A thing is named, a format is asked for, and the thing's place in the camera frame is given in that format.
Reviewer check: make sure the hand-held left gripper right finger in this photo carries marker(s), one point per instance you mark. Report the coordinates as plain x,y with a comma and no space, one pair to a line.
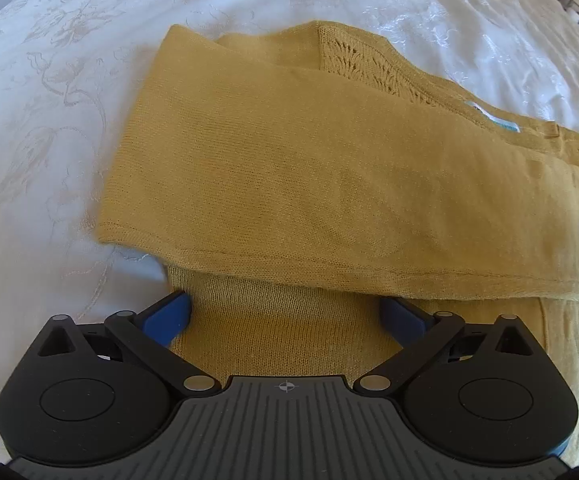
400,317

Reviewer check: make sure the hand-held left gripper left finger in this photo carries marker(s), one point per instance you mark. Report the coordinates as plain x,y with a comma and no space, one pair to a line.
169,312

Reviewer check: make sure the yellow knit sweater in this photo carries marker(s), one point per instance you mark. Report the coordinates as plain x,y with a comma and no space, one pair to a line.
319,185

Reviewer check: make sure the white floral bed cover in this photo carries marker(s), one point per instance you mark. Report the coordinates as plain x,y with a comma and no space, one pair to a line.
44,110

